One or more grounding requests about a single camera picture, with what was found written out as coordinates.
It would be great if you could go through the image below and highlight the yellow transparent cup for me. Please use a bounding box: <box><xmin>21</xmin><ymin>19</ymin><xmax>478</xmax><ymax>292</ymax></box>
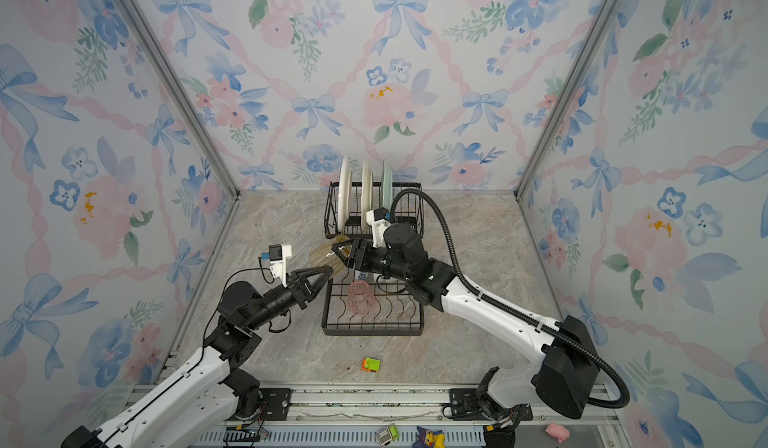
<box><xmin>308</xmin><ymin>235</ymin><xmax>350</xmax><ymax>281</ymax></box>

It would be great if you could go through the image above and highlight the cream plate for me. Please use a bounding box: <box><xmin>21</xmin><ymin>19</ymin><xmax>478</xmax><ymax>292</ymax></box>
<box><xmin>360</xmin><ymin>161</ymin><xmax>374</xmax><ymax>233</ymax></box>

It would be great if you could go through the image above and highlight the small colourful toy cube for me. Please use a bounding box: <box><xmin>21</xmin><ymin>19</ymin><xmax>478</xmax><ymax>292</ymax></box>
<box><xmin>361</xmin><ymin>357</ymin><xmax>381</xmax><ymax>373</ymax></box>

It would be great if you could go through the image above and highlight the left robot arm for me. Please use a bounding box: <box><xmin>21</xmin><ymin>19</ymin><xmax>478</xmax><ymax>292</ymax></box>
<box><xmin>61</xmin><ymin>265</ymin><xmax>334</xmax><ymax>447</ymax></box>

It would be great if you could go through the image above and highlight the black corrugated cable hose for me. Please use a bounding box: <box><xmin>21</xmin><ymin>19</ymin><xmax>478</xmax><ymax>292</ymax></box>
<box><xmin>388</xmin><ymin>188</ymin><xmax>631</xmax><ymax>410</ymax></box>

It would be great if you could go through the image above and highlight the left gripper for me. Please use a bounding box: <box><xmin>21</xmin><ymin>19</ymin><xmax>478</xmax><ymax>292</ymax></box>
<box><xmin>246</xmin><ymin>266</ymin><xmax>330</xmax><ymax>335</ymax></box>

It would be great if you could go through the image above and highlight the black wire dish rack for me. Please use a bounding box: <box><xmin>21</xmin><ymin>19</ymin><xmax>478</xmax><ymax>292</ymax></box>
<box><xmin>321</xmin><ymin>181</ymin><xmax>425</xmax><ymax>337</ymax></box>

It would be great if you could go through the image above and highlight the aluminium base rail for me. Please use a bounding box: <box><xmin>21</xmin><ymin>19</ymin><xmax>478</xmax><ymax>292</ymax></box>
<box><xmin>187</xmin><ymin>383</ymin><xmax>629</xmax><ymax>447</ymax></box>

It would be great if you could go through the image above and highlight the purple yellow toy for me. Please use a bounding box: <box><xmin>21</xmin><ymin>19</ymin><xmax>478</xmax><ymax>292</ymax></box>
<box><xmin>412</xmin><ymin>426</ymin><xmax>446</xmax><ymax>448</ymax></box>

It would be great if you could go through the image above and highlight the green white small box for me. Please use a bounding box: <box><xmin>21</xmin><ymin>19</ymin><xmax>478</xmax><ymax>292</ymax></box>
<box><xmin>375</xmin><ymin>423</ymin><xmax>400</xmax><ymax>447</ymax></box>

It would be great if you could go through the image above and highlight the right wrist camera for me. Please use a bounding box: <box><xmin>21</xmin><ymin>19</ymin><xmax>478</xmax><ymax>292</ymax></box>
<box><xmin>365</xmin><ymin>208</ymin><xmax>391</xmax><ymax>248</ymax></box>

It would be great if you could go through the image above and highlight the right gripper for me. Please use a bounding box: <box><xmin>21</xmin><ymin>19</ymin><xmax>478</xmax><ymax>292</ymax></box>
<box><xmin>332</xmin><ymin>243</ymin><xmax>414</xmax><ymax>290</ymax></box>

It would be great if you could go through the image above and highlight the pink toy pig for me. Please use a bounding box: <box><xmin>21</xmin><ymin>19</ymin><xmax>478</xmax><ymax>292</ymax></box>
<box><xmin>545</xmin><ymin>423</ymin><xmax>570</xmax><ymax>444</ymax></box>

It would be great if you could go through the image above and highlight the green plate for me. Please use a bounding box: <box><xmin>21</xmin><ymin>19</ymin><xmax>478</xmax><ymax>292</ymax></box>
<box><xmin>379</xmin><ymin>161</ymin><xmax>394</xmax><ymax>212</ymax></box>

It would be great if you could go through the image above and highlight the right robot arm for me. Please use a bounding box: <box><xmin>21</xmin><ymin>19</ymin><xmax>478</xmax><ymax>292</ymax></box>
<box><xmin>332</xmin><ymin>225</ymin><xmax>599</xmax><ymax>421</ymax></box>

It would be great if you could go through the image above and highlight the white plate with blue rim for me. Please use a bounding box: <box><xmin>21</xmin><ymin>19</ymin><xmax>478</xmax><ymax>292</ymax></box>
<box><xmin>337</xmin><ymin>156</ymin><xmax>352</xmax><ymax>233</ymax></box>

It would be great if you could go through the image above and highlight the pink transparent cup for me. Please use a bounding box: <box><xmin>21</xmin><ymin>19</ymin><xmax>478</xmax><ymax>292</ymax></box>
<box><xmin>347</xmin><ymin>280</ymin><xmax>379</xmax><ymax>318</ymax></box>

